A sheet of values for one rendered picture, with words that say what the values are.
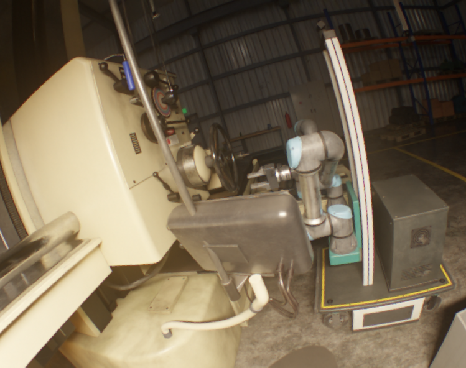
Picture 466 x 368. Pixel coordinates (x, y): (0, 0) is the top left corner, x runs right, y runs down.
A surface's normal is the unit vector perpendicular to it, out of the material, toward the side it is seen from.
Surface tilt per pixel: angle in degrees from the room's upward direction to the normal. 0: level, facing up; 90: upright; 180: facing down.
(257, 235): 109
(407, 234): 90
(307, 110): 90
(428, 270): 90
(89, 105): 90
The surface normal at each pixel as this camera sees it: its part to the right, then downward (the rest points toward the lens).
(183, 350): 0.65, 0.00
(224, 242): -0.30, 0.64
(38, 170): -0.18, 0.30
